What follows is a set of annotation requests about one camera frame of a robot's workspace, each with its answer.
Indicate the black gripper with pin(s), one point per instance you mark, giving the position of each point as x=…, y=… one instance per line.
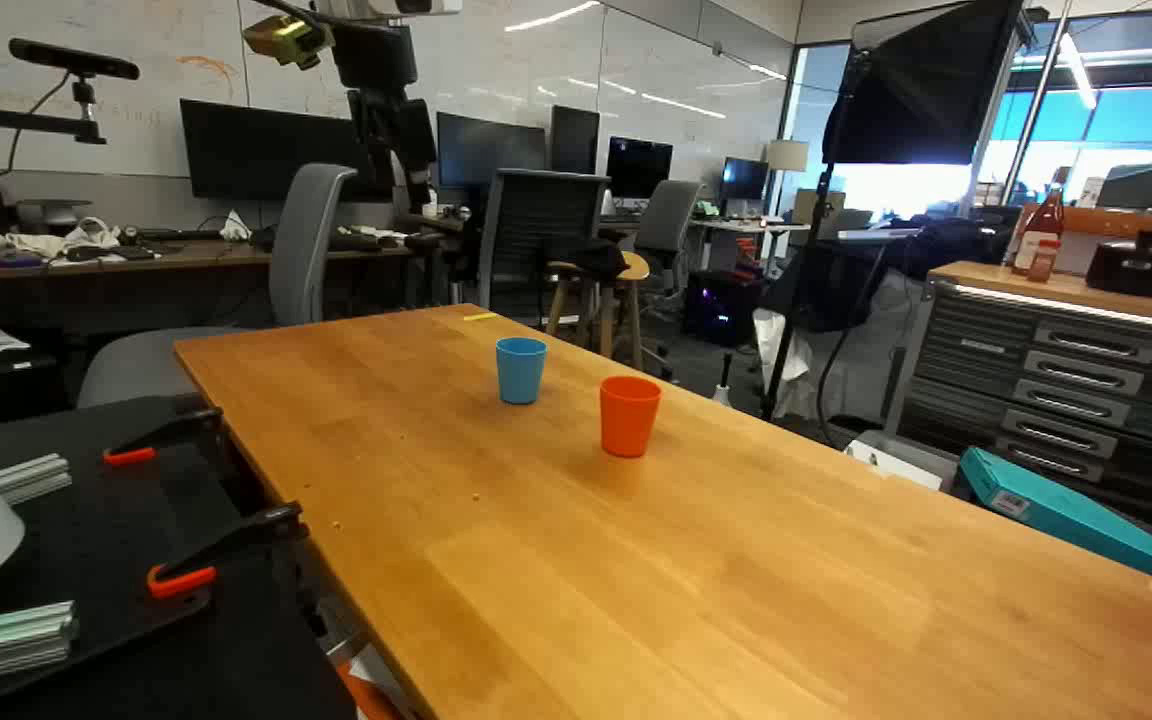
x=379, y=58

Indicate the blue plastic cup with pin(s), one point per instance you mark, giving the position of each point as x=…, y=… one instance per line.
x=523, y=375

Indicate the orange plastic cup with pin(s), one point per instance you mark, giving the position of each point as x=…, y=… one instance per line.
x=628, y=422

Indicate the dark computer monitor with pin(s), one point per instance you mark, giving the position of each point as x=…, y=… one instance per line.
x=491, y=147

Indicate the large black monitor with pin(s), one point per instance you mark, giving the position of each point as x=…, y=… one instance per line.
x=261, y=149

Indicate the small black monitor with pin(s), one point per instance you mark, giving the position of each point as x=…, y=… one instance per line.
x=573, y=136

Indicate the black monitor with stand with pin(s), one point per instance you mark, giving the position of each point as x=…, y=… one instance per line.
x=637, y=167

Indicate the wooden stool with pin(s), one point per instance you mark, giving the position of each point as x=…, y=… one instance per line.
x=608, y=284

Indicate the grey mesh office chair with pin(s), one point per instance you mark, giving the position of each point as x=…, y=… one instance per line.
x=664, y=225

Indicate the brown wooden desk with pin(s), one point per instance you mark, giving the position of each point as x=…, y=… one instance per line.
x=98, y=275

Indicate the black clamp with orange tip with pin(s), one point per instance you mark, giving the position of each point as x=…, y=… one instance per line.
x=159, y=439
x=220, y=546

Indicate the white desk lamp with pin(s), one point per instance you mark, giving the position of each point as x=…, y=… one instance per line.
x=787, y=158

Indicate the black light stand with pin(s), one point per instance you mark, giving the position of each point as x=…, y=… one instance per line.
x=799, y=284

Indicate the aluminium extrusion bars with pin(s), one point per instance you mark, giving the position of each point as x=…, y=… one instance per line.
x=32, y=476
x=2, y=636

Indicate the black side table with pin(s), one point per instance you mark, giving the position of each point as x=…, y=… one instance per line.
x=110, y=573

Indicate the black softbox light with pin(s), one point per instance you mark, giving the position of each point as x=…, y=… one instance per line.
x=917, y=85

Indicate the white box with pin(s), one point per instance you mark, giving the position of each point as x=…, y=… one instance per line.
x=896, y=456

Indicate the red bottle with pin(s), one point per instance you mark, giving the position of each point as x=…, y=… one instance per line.
x=1036, y=236

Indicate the grey drawer cabinet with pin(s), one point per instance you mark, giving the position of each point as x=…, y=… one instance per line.
x=1069, y=381

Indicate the black device on cabinet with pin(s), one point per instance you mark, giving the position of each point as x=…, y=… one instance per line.
x=1137, y=264

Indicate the teal padded case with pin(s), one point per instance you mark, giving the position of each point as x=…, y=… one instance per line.
x=1098, y=523

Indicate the yellow-green wrist camera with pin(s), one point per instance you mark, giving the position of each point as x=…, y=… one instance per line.
x=284, y=38

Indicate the black bar camera on stand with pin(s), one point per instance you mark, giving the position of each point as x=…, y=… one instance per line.
x=71, y=58

